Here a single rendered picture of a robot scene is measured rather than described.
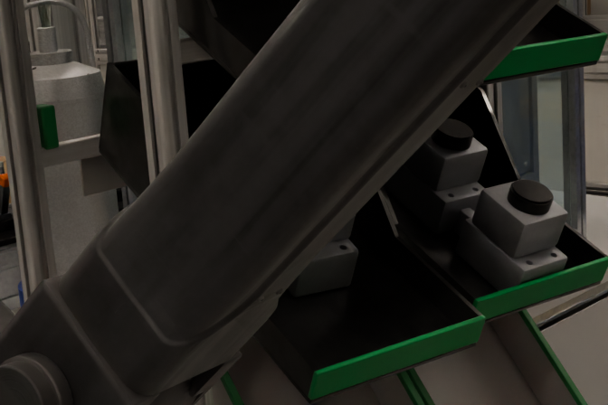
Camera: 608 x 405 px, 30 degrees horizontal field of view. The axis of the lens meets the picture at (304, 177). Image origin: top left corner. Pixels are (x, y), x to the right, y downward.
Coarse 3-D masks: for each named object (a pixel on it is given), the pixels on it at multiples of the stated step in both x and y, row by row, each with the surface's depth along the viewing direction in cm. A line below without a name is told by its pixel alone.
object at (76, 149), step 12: (180, 48) 69; (192, 48) 69; (192, 60) 69; (204, 60) 70; (60, 144) 83; (72, 144) 84; (84, 144) 85; (96, 144) 85; (48, 156) 82; (60, 156) 83; (72, 156) 84; (84, 156) 85
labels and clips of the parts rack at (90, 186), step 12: (48, 108) 82; (48, 120) 82; (48, 132) 82; (48, 144) 82; (96, 156) 87; (84, 168) 86; (96, 168) 87; (108, 168) 88; (84, 180) 86; (96, 180) 87; (108, 180) 88; (120, 180) 89; (84, 192) 86; (96, 192) 87
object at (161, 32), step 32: (0, 0) 78; (160, 0) 67; (0, 32) 79; (160, 32) 67; (0, 64) 80; (160, 64) 67; (0, 96) 80; (32, 96) 81; (160, 96) 67; (32, 128) 81; (160, 128) 68; (32, 160) 82; (160, 160) 69; (32, 192) 81; (32, 224) 82; (32, 256) 82; (32, 288) 83
